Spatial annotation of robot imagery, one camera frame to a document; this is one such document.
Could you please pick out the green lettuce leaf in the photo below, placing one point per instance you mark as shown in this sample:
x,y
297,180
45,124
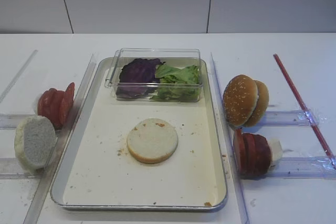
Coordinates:
x,y
177,83

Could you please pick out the right dark red meat slices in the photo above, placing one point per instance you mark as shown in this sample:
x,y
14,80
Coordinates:
x,y
253,154

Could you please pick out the left red tomato slices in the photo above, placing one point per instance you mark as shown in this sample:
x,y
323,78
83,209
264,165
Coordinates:
x,y
56,104

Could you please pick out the white bread bun slice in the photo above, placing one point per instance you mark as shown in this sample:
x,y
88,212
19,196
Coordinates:
x,y
35,138

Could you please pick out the purple cabbage leaf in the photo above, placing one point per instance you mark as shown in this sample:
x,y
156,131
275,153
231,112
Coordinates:
x,y
138,71

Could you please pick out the clear plastic container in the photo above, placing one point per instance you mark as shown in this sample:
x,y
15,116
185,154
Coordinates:
x,y
179,58

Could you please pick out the metal baking tray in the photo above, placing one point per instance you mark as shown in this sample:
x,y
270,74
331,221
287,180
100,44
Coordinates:
x,y
97,172

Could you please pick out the bottom bun slice on tray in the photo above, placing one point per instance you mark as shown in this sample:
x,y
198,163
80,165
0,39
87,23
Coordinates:
x,y
152,141

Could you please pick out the sesame burger bun top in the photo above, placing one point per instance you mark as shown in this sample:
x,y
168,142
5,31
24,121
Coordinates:
x,y
240,99

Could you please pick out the plain burger bun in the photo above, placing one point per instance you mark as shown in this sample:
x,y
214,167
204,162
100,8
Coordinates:
x,y
261,106

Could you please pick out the white onion piece right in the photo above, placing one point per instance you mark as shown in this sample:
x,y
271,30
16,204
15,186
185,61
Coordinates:
x,y
276,151

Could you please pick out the right upper clear holder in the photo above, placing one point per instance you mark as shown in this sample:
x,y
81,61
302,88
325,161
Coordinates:
x,y
289,118

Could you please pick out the clear holder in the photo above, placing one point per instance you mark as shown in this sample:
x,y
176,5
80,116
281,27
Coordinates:
x,y
11,121
304,167
11,169
289,118

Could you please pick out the red plastic strip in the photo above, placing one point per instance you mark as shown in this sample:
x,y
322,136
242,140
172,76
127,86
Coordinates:
x,y
304,108

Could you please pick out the right lower clear holder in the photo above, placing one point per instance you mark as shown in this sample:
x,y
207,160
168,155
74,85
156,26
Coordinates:
x,y
304,167

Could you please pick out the left upper clear holder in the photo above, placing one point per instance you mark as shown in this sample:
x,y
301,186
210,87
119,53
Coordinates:
x,y
11,121

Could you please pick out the left lower clear holder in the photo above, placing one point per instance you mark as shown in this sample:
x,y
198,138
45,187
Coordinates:
x,y
11,169

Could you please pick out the right inner clear rail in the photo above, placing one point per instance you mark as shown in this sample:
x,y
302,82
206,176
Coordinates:
x,y
229,147

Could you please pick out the clear rail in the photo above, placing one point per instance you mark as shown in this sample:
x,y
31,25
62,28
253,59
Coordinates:
x,y
52,164
17,75
229,147

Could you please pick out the left outer clear rail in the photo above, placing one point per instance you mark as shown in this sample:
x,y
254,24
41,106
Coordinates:
x,y
17,75

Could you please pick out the left inner clear rail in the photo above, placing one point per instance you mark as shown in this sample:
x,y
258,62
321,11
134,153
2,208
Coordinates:
x,y
52,164

